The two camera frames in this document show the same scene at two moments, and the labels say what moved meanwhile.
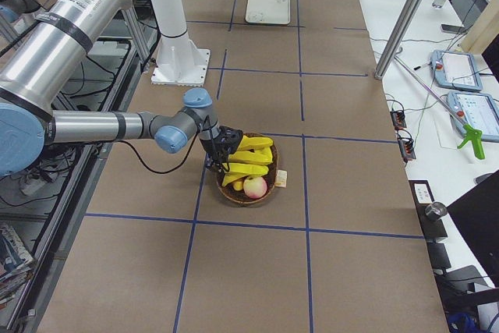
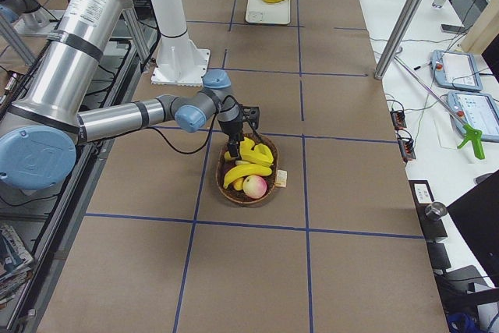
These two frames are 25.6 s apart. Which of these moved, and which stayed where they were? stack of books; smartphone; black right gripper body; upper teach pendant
Moved: black right gripper body
Stayed: smartphone; upper teach pendant; stack of books
